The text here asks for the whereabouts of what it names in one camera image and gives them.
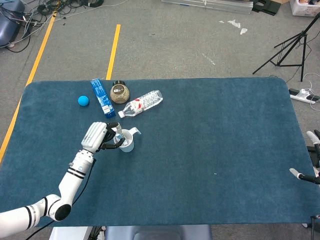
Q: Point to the white power strip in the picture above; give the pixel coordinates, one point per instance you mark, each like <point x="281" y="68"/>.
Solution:
<point x="300" y="96"/>

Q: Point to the blue carpet table cover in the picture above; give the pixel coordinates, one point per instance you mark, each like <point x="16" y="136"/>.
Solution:
<point x="200" y="150"/>

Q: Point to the dark blue machine base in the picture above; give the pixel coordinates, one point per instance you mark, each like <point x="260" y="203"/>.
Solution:
<point x="8" y="25"/>

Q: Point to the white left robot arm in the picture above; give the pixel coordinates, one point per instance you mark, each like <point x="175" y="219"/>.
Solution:
<point x="72" y="180"/>

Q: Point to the blue foam ball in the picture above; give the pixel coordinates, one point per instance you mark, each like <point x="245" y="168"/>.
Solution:
<point x="83" y="101"/>

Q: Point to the glass jar of grains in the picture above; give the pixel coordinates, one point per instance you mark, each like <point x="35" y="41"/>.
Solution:
<point x="120" y="93"/>

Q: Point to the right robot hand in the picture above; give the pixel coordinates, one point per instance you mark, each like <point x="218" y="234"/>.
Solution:
<point x="316" y="157"/>

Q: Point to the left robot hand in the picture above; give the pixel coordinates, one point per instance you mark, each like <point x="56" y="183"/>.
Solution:
<point x="93" y="136"/>

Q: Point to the blue cardboard box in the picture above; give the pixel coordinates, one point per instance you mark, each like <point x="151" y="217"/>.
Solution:
<point x="101" y="96"/>

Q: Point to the black tripod stand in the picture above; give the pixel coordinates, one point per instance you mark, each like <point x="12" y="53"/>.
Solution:
<point x="303" y="35"/>

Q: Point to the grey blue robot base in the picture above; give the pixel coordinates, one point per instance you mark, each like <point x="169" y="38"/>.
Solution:
<point x="155" y="233"/>

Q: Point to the white plastic basket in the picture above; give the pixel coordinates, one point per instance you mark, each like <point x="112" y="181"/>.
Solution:
<point x="302" y="8"/>

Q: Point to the black metal floor bracket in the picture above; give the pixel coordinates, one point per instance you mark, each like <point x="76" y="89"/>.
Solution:
<point x="265" y="7"/>

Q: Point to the clear plastic water bottle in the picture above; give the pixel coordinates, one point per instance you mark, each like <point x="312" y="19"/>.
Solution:
<point x="147" y="100"/>

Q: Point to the light blue toothbrush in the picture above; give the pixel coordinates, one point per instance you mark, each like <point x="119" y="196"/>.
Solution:
<point x="119" y="137"/>

